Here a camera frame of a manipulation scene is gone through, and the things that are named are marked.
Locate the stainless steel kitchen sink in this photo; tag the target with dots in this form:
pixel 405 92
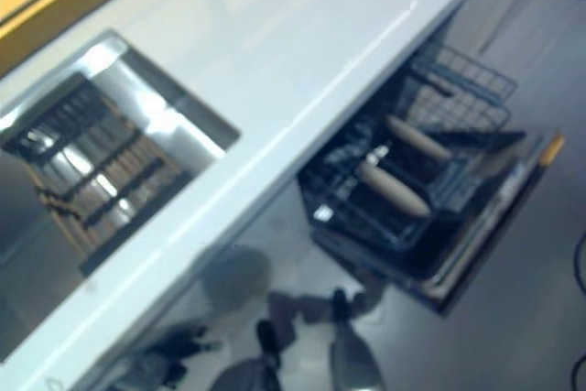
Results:
pixel 151 116

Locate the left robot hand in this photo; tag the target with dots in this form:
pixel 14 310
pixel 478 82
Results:
pixel 176 350

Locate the white round ceramic plate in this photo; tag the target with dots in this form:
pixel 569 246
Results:
pixel 419 139
pixel 396 192

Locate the black dish drying rack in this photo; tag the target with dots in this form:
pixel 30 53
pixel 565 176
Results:
pixel 100 180

